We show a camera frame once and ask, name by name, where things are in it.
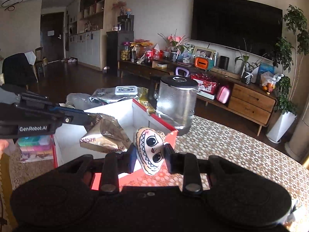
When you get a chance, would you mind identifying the skull face plush toy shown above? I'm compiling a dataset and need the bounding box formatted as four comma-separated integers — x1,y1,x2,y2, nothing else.
134,127,166,175

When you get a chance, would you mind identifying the sushi paper snack bag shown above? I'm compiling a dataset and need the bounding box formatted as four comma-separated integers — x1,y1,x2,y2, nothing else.
80,114,132,154

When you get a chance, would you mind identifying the person's left hand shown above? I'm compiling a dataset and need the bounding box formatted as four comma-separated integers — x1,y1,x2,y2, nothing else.
0,139,9,158

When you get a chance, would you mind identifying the colourful plastic organiser box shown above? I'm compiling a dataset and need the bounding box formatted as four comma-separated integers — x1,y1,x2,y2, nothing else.
17,135,54,163

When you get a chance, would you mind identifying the dark chair with cloth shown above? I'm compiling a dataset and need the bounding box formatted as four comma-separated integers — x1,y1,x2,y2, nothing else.
2,53,37,87

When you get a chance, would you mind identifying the red white cardboard box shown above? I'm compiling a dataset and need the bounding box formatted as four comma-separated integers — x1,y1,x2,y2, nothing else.
53,100,178,193

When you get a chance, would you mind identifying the wet wipes pack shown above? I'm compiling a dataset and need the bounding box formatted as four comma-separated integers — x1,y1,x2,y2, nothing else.
115,85,138,95

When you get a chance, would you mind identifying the glass electric kettle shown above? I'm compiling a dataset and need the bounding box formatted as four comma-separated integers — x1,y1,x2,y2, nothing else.
148,75,198,136

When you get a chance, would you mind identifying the pink small case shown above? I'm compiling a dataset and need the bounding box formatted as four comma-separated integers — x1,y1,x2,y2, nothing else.
216,85,230,104

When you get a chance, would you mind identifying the red gift package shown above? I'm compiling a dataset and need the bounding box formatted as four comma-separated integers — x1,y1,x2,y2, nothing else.
190,73,219,95

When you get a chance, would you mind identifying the black mini fridge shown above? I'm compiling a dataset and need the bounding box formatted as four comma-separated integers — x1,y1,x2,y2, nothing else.
106,31,134,76

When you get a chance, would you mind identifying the purple kettlebell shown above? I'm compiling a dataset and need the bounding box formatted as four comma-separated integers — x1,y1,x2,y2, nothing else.
175,67,190,78

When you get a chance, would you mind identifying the wooden tv sideboard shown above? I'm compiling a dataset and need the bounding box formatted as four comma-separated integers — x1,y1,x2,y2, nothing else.
118,60,277,134

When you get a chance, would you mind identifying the white tall planter pot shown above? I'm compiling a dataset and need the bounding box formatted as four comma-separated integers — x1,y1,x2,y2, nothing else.
266,112,296,143

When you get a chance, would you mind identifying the orange retro radio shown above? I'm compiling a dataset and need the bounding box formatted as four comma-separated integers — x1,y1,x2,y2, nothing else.
194,57,209,70

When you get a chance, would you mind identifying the small potted grass plant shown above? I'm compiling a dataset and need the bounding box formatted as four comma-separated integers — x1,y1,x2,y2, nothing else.
234,39,264,85

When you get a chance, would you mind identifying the black cylinder speaker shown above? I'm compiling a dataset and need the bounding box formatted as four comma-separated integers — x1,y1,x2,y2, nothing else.
218,55,229,70

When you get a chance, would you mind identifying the framed photo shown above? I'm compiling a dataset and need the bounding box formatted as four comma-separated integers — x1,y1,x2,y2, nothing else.
192,46,216,59

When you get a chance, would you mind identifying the bag of fruit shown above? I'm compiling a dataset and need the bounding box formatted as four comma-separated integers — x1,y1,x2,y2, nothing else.
260,71,284,95

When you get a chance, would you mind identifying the pink flower plant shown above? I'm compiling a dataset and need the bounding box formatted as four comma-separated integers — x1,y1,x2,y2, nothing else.
158,29,189,62

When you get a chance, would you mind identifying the tall green potted tree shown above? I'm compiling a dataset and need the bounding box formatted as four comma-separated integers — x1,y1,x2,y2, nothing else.
271,5,308,115

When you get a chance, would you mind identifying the black wall television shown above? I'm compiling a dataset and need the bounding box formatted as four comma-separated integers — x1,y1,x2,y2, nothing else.
191,0,283,56

